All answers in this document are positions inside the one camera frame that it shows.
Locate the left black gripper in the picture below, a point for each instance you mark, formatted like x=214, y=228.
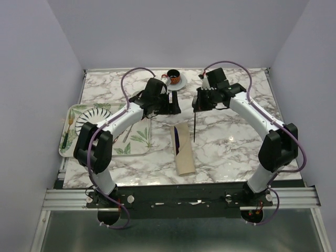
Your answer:
x=170, y=108

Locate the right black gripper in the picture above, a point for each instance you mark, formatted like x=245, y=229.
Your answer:
x=201, y=106

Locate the silver fork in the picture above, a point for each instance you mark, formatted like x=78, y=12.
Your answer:
x=194, y=129

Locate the purple knife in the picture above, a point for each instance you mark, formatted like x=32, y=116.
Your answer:
x=177, y=141

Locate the beige cloth napkin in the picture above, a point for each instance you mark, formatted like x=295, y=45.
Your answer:
x=184, y=161

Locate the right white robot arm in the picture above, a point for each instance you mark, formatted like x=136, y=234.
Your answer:
x=279, y=147

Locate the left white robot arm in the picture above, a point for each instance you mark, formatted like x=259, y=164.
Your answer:
x=94, y=146

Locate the white saucer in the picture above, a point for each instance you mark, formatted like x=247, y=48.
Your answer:
x=175, y=87

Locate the brown coffee cup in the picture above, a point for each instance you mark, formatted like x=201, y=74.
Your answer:
x=173, y=75

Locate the grey and cream mug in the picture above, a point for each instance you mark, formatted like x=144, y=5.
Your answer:
x=137, y=93

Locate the white tray with leaf print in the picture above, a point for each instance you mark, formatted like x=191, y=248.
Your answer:
x=138, y=142

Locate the silver spoon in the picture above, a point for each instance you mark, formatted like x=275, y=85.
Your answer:
x=127, y=134

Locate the white plate with blue stripes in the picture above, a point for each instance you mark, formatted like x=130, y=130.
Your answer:
x=92, y=115

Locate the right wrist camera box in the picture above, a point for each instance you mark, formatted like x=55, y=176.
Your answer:
x=205, y=83

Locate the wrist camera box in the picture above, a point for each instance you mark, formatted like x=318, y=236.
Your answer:
x=166, y=81
x=205, y=83

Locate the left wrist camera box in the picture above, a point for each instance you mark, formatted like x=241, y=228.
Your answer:
x=166, y=81

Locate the gold fork with green handle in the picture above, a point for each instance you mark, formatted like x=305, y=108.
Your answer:
x=70, y=122

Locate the aluminium frame rail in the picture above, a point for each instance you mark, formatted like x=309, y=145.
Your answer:
x=284, y=198

